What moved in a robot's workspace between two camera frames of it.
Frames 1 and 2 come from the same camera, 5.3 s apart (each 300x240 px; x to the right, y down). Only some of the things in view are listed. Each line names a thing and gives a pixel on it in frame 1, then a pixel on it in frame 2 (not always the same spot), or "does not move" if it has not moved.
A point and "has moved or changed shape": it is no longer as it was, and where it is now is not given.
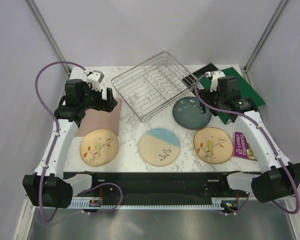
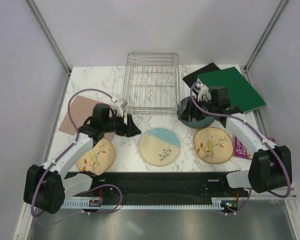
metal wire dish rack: [154, 85] has moved or changed shape
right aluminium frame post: [280, 7] does not move
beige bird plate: [99, 147] has moved or changed shape
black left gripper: [106, 105] to [129, 130]
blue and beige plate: [159, 147] does not move
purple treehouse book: [242, 148] does not move
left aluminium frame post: [49, 35] does not move
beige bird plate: [213, 145] does not move
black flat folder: [191, 82] does not move
